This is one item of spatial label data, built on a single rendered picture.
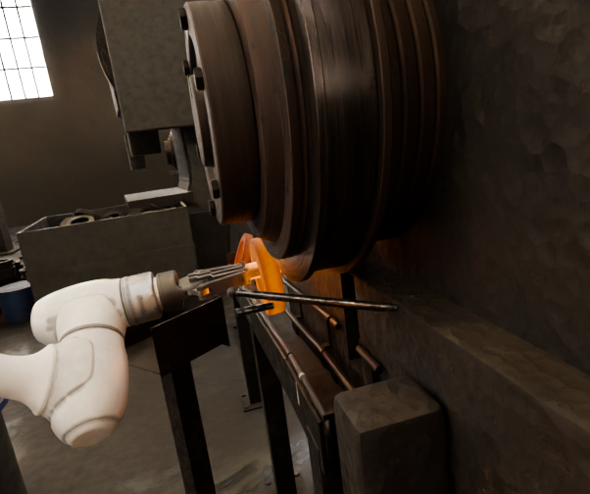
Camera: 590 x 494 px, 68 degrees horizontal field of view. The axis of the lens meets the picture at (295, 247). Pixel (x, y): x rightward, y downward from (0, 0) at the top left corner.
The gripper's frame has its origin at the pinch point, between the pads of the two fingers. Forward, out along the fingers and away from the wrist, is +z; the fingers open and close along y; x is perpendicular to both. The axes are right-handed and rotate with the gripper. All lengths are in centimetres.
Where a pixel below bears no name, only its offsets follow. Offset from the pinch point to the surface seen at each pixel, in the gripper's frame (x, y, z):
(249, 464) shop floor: -84, -52, -11
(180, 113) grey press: 51, -239, -1
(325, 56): 30, 42, 3
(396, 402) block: -4.5, 44.8, 4.3
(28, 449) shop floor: -79, -98, -95
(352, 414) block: -4.4, 44.4, -0.5
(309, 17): 33, 43, 2
